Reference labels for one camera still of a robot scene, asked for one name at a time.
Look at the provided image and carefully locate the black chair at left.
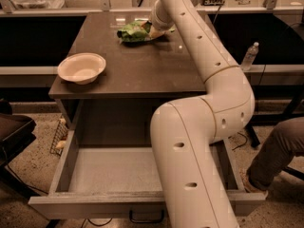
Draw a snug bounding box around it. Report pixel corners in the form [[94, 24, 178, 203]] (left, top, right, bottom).
[[0, 99, 37, 200]]

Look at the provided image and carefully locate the black drawer handle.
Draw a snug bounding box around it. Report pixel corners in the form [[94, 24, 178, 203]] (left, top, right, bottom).
[[128, 210, 165, 224]]

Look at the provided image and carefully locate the green rice chip bag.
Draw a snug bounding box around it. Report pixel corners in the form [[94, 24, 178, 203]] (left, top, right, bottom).
[[117, 20, 175, 43]]

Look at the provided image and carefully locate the person's leg in trousers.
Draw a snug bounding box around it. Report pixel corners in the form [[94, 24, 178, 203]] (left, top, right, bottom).
[[246, 117, 304, 191]]

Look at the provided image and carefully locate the wire basket on floor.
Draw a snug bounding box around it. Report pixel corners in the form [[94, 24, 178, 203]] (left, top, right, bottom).
[[49, 118, 68, 156]]

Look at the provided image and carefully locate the grey cabinet with glossy top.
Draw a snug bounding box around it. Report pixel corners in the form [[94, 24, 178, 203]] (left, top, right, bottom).
[[49, 11, 205, 148]]

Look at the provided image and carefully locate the black floor cable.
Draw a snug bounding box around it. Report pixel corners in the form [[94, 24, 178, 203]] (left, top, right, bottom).
[[231, 131, 250, 152]]

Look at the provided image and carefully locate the grey railing frame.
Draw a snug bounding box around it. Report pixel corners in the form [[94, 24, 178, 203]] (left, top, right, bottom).
[[0, 0, 304, 17]]

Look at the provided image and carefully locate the white paper bowl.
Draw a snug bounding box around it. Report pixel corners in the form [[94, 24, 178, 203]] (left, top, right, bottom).
[[57, 53, 106, 85]]

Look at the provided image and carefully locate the open grey top drawer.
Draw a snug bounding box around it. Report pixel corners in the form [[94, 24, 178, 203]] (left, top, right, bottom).
[[29, 130, 265, 219]]

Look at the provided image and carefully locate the tan shoe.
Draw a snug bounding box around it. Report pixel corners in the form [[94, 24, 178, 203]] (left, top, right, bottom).
[[239, 169, 268, 197]]

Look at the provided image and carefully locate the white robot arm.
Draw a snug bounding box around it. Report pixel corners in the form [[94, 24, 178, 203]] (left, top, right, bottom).
[[150, 0, 255, 228]]

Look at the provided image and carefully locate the clear plastic water bottle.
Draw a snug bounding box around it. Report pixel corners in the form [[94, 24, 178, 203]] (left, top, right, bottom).
[[240, 42, 259, 71]]

